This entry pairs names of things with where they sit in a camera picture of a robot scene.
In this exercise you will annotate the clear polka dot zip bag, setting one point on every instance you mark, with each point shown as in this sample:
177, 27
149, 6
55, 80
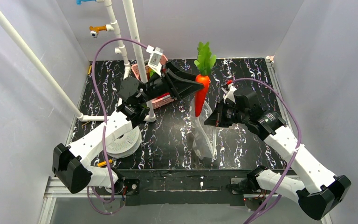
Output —
202, 138

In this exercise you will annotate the orange handled screwdriver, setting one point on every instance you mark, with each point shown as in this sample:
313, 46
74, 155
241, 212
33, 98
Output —
105, 163

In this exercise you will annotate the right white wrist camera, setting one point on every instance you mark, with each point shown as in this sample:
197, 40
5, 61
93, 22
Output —
229, 89

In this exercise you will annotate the orange toy faucet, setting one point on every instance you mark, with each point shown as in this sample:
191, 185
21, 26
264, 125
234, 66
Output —
94, 31

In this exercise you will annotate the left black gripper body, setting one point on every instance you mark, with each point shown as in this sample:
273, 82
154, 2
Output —
169, 82

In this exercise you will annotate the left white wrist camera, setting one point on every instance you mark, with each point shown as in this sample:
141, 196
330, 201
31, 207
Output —
155, 57

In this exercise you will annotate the blue toy faucet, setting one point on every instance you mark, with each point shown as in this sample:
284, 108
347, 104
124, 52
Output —
79, 2

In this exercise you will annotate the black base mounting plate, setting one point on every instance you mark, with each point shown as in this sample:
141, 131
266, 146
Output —
144, 187

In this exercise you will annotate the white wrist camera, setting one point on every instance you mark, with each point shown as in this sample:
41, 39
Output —
155, 57
229, 89

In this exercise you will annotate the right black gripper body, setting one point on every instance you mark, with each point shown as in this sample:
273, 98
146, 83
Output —
217, 114

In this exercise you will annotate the orange toy carrot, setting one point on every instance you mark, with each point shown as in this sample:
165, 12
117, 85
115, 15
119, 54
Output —
204, 62

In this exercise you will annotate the white PVC pipe frame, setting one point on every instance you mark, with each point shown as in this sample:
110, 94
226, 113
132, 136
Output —
41, 60

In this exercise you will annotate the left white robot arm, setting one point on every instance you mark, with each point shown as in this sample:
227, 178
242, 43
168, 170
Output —
72, 163

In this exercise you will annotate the pink plastic basket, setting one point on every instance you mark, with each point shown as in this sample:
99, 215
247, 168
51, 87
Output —
160, 98

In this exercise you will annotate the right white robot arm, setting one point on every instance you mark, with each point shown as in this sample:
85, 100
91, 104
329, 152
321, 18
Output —
318, 189

